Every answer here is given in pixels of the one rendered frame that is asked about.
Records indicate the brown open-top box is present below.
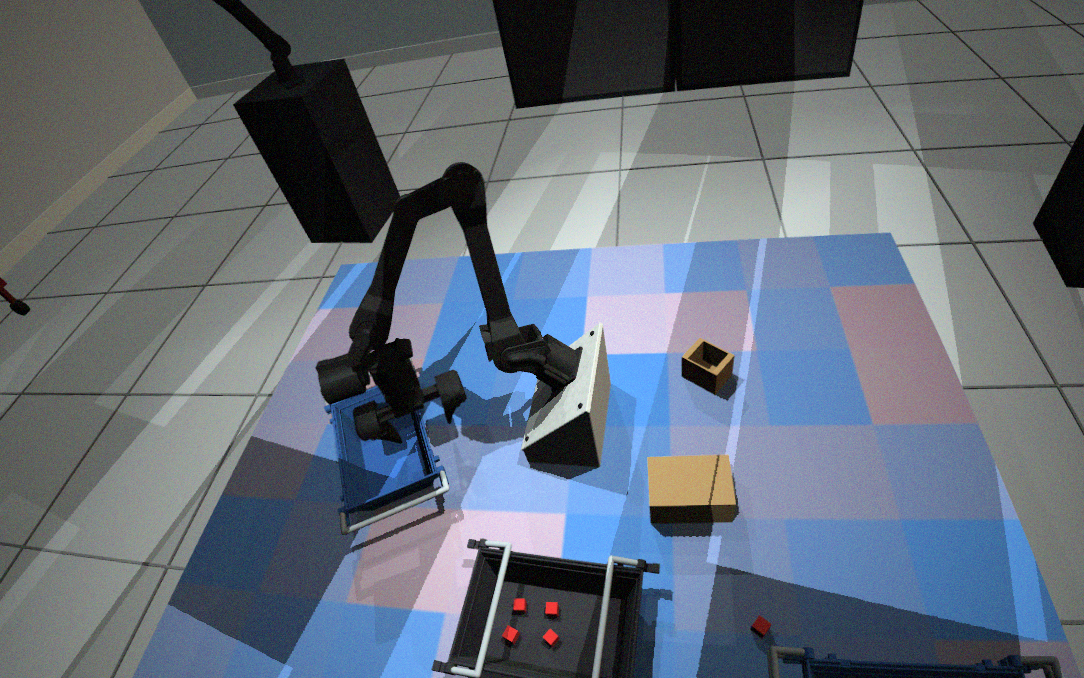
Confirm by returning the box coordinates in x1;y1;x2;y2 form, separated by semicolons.
681;338;735;394

